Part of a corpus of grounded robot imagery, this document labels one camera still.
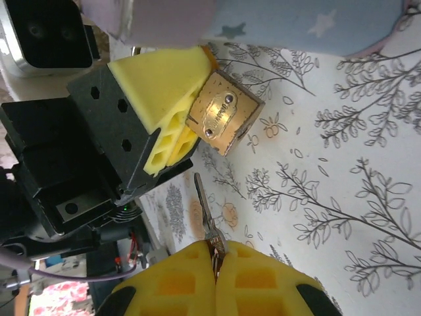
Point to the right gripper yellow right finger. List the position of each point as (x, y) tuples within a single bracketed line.
[(263, 289)]

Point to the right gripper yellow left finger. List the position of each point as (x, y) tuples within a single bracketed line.
[(171, 289)]

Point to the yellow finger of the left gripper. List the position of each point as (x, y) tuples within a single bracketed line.
[(148, 92), (154, 184)]

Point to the silver key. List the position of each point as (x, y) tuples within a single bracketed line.
[(213, 238)]

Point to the brass padlock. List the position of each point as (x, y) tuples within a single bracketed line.
[(223, 112)]

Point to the pastel cartoon tin box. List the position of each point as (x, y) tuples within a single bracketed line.
[(279, 23)]

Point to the floral tablecloth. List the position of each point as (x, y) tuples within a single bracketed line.
[(329, 164)]

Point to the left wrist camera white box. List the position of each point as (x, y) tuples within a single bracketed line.
[(49, 33)]

